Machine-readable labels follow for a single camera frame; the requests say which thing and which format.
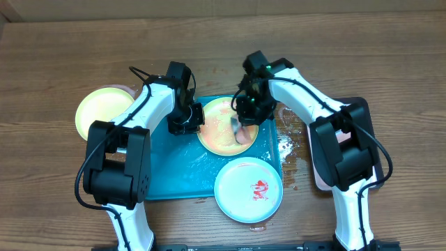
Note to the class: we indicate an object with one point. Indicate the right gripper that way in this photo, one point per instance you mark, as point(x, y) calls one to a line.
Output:
point(248, 116)

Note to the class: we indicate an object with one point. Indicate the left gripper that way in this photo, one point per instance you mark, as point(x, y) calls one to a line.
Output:
point(198, 119)

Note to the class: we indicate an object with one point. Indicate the pink sponge with dark scourer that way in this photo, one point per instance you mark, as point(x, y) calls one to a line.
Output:
point(241, 133)

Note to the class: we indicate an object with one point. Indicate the yellow-green plate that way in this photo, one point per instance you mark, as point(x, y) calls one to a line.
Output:
point(216, 133)

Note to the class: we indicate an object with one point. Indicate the yellow plate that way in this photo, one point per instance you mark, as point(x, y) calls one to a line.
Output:
point(103, 104)

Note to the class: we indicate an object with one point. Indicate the light blue plate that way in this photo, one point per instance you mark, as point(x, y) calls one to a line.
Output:
point(248, 190)

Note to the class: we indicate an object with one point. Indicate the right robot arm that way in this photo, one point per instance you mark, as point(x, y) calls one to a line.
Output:
point(343, 150)

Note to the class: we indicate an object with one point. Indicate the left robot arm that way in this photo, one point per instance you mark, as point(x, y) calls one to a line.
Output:
point(116, 173)

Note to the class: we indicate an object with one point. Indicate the teal plastic tray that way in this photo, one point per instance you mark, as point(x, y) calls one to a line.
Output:
point(182, 168)

